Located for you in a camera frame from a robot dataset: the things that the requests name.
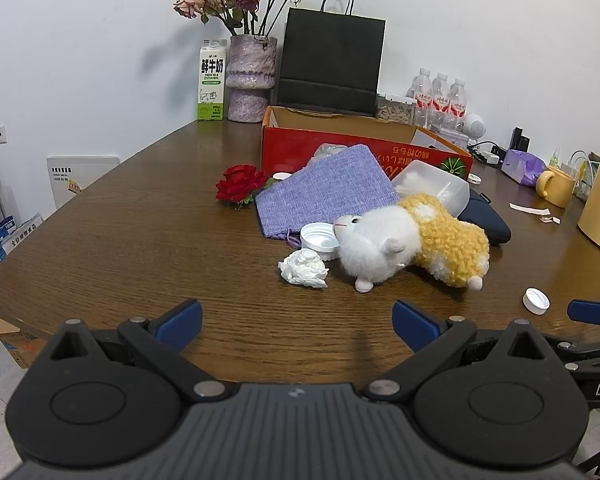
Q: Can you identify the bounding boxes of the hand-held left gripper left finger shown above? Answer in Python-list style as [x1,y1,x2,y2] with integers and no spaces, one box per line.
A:
[40,299,238,402]

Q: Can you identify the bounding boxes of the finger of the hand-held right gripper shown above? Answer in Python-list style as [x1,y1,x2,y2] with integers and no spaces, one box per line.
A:
[567,299,600,327]
[545,335,600,370]

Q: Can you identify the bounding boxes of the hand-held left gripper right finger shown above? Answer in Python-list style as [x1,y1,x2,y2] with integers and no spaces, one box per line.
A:
[362,299,562,402]

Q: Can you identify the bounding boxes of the white yellow plush hamster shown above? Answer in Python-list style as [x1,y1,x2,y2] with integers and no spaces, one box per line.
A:
[332,192,491,293]

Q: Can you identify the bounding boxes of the navy blue soft pouch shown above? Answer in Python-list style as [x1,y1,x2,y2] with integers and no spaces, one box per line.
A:
[457,187,512,247]

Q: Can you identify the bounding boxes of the translucent plastic container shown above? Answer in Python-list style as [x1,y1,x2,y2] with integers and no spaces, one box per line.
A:
[390,160,471,218]

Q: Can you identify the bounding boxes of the red artificial rose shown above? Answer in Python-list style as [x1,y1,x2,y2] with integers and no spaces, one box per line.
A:
[215,164,276,210]

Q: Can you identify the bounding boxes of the purple knitted pouch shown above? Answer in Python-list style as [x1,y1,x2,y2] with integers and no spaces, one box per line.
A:
[254,144,401,241]

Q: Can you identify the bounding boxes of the red cardboard box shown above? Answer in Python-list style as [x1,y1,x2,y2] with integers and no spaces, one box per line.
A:
[260,106,475,183]

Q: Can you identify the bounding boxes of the small white bottle cap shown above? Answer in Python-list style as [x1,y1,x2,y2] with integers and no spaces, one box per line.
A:
[523,287,551,316]

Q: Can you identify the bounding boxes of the brown wooden desk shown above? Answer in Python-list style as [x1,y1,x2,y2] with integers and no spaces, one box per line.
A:
[0,120,600,386]

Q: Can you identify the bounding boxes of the crumpled white tissue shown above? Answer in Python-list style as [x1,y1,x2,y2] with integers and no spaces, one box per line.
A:
[278,250,330,289]

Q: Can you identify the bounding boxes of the yellow mug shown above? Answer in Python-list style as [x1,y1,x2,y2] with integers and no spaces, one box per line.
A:
[536,167,578,208]

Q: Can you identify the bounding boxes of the large white bottle cap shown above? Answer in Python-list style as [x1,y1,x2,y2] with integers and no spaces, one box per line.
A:
[299,222,342,262]

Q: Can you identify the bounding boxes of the purple tissue pack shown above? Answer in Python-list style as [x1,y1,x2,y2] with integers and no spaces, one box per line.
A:
[501,149,548,187]

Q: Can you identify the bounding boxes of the brown cardboard carton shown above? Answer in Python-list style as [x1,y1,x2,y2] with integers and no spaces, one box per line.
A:
[0,307,46,368]

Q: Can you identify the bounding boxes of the white power adapter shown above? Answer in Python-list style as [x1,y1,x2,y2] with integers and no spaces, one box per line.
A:
[475,147,506,166]

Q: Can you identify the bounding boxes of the floral print tin box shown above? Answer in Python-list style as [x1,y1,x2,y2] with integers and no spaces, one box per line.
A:
[437,127,468,148]

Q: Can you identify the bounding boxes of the blue white cartons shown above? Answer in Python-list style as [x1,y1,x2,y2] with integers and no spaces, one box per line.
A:
[0,212,46,281]

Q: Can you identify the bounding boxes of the clear plastic packaging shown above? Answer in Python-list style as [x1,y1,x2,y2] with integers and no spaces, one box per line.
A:
[307,142,353,166]

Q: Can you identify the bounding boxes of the white round speaker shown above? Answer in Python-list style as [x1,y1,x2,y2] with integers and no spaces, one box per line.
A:
[462,112,488,140]

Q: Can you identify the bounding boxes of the clear container of nuts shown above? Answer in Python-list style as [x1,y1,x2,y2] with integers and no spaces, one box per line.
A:
[376,92,417,125]

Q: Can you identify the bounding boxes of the red label water bottle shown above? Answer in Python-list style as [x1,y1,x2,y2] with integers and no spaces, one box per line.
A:
[430,72,451,131]
[412,67,433,128]
[447,78,468,131]

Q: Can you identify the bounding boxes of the white green milk carton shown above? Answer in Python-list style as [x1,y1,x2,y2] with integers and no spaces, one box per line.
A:
[196,39,228,122]

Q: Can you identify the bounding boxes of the purple marbled vase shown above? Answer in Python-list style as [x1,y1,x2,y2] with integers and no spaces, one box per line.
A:
[225,35,278,123]

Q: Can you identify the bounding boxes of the black paper bag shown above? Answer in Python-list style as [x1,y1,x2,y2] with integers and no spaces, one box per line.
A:
[275,0,387,117]

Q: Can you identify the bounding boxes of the black power cable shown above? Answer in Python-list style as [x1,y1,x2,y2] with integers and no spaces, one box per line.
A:
[466,140,503,156]

